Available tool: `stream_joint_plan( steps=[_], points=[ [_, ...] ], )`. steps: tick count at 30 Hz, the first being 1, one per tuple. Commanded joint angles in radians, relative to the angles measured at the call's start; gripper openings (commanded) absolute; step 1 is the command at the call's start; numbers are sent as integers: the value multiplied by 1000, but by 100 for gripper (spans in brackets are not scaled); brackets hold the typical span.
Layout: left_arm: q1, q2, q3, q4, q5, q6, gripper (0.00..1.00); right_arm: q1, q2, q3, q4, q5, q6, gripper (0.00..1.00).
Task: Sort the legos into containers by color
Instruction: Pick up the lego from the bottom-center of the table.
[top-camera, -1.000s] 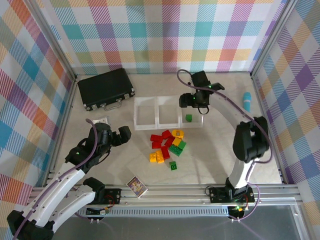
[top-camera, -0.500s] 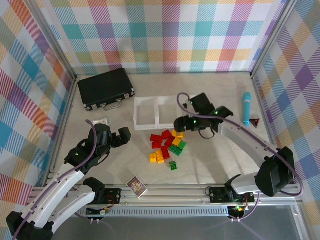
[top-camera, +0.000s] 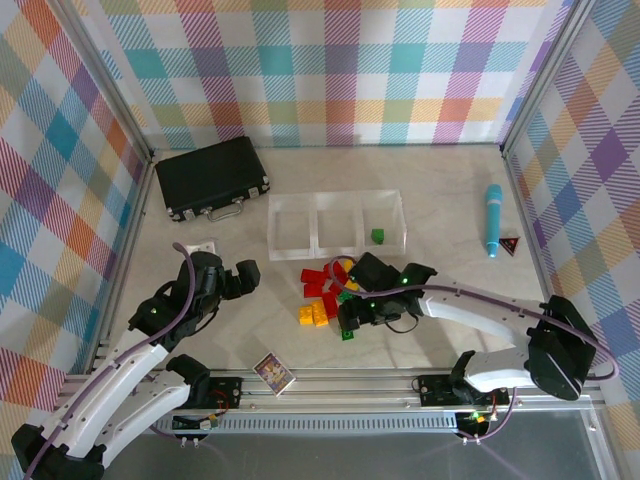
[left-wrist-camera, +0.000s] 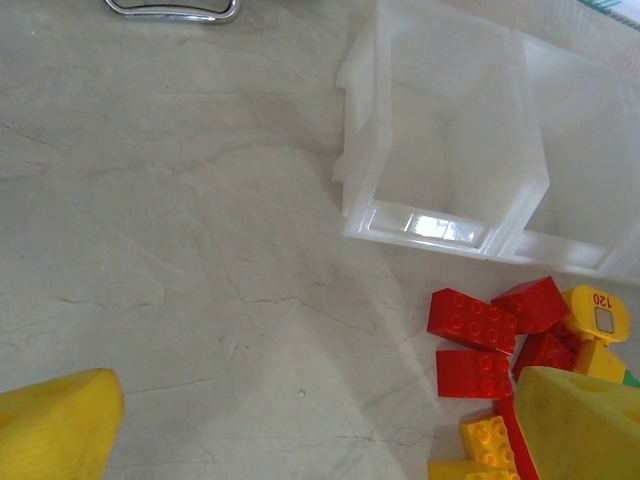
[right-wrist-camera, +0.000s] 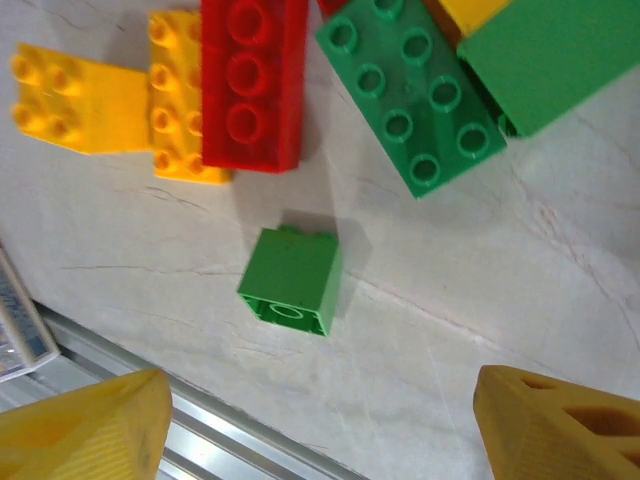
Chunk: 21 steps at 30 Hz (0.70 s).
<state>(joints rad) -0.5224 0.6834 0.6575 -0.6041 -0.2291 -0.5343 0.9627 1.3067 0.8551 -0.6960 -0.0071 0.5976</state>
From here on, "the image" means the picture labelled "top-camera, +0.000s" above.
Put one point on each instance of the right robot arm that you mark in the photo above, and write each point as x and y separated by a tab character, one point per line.
480	320

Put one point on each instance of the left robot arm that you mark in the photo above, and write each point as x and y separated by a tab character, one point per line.
140	415

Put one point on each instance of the small picture card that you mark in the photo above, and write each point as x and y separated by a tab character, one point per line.
274	374

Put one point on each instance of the clear three-compartment container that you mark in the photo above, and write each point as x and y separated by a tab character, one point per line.
316	200

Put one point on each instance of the black hard case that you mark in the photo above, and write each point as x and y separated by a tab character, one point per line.
205	175

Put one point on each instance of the left power connector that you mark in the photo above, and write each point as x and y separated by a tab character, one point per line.
192	422

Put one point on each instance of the power connector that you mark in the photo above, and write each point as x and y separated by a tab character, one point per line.
475	420
192	422

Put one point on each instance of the grey metal panel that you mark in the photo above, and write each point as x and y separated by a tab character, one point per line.
350	460

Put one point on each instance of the black red triangle piece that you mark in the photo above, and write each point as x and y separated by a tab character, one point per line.
510	245

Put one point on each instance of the blue marker pen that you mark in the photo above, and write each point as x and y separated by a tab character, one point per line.
492	215

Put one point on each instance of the right power connector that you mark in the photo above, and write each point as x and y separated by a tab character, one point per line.
475	420

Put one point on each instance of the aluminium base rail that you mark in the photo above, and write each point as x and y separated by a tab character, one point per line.
350	390

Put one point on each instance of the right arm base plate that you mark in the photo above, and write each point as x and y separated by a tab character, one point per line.
435	390

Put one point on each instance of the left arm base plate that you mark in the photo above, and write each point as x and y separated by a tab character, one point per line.
227	390

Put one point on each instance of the left aluminium side rail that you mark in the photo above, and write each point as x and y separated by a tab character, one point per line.
137	205

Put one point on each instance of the aluminium side rail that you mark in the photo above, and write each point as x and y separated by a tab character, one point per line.
137	205
531	225

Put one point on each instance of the right aluminium side rail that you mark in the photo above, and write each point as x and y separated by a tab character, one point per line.
531	225

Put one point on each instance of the left aluminium corner post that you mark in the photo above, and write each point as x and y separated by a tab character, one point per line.
111	85

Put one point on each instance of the aluminium corner post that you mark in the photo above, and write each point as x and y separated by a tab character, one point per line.
111	85
542	75

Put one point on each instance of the right aluminium corner post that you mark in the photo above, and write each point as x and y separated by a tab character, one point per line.
542	75

